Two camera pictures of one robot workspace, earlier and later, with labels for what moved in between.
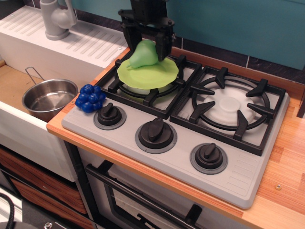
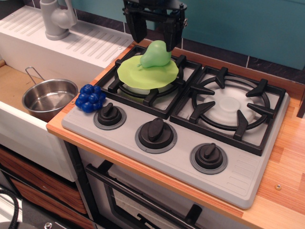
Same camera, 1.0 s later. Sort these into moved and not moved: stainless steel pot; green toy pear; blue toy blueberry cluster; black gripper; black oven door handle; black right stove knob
Moved: black gripper; green toy pear
Not moved: stainless steel pot; black oven door handle; blue toy blueberry cluster; black right stove knob
